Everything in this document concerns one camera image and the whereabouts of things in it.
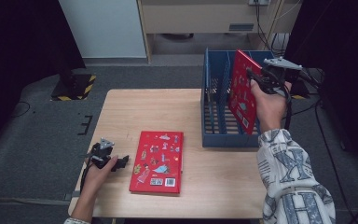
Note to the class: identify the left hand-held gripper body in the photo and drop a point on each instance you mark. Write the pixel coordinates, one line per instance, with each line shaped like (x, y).
(101, 152)

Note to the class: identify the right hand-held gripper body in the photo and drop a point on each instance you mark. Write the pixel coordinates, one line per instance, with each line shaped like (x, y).
(281, 76)

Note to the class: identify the red picture book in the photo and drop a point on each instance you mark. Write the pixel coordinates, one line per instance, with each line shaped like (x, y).
(244, 96)
(157, 161)

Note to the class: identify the dark blue picture book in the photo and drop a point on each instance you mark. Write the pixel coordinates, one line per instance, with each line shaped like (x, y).
(208, 81)

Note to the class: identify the blue plastic file rack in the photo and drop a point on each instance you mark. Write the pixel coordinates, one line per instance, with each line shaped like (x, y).
(217, 124)

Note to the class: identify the person's left hand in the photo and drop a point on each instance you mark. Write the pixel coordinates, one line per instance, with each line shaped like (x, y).
(94, 180)

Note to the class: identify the person's right hand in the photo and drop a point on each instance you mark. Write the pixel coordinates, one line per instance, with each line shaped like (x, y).
(270, 109)

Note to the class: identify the striped black stand base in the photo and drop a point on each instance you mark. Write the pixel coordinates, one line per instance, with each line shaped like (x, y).
(74, 88)
(301, 91)

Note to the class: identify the grey tape piece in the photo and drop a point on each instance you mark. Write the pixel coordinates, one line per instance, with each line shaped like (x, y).
(70, 196)

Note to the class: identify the dark curtain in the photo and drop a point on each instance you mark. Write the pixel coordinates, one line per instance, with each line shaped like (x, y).
(18, 62)
(345, 46)

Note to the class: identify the white power strip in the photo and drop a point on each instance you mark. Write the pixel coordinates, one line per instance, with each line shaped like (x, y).
(258, 2)

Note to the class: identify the beige cabinet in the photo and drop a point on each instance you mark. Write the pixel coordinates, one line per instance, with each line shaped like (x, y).
(199, 18)

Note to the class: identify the white panel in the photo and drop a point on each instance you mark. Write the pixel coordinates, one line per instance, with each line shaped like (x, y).
(105, 28)

